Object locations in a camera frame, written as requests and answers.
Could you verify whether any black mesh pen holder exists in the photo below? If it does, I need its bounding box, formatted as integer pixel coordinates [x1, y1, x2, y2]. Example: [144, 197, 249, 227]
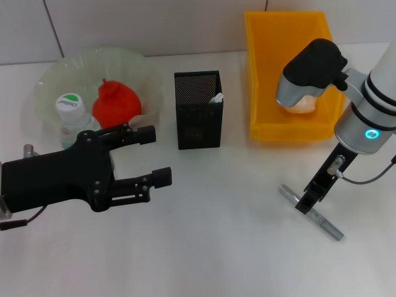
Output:
[174, 70, 224, 150]

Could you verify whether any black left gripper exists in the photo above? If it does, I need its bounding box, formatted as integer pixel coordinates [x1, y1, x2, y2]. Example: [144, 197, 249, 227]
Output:
[1, 130, 116, 213]

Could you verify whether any grey pen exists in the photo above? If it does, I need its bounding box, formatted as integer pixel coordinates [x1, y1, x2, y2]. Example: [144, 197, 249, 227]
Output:
[278, 183, 345, 241]

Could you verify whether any right gripper cable with plug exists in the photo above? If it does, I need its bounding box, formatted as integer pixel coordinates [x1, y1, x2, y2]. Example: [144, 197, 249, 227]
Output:
[327, 154, 396, 186]

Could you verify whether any pale green glass fruit plate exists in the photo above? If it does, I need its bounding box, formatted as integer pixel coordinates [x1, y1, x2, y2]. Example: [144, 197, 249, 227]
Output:
[33, 46, 164, 137]

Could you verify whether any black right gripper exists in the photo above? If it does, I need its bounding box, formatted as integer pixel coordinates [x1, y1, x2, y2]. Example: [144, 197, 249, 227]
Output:
[295, 144, 357, 215]

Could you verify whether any yellow plastic bin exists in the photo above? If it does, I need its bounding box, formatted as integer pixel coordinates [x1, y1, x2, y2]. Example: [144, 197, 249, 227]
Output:
[244, 11, 348, 143]

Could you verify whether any clear green-label water bottle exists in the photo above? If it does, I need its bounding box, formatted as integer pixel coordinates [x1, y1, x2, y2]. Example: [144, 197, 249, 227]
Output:
[55, 92, 117, 171]

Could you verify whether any orange fruit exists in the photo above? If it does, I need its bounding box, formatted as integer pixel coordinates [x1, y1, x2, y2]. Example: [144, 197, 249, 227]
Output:
[92, 78, 143, 130]

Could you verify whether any white paper ball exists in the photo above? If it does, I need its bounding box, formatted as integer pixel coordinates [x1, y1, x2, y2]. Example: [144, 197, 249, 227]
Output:
[283, 95, 318, 114]

